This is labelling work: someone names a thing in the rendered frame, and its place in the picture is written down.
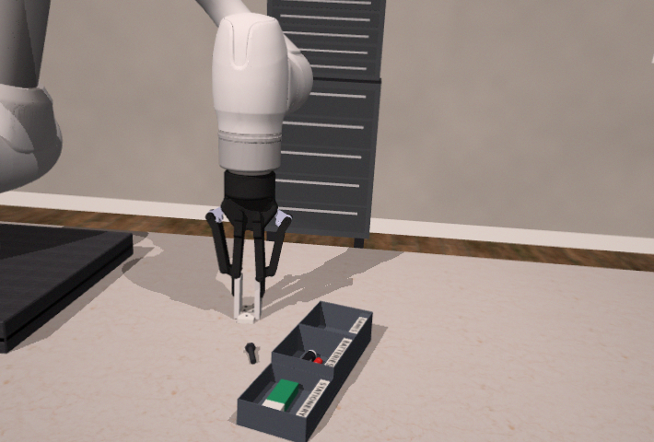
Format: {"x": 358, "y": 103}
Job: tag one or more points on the white domino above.
{"x": 246, "y": 315}

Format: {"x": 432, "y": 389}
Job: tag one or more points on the green and white eraser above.
{"x": 282, "y": 395}

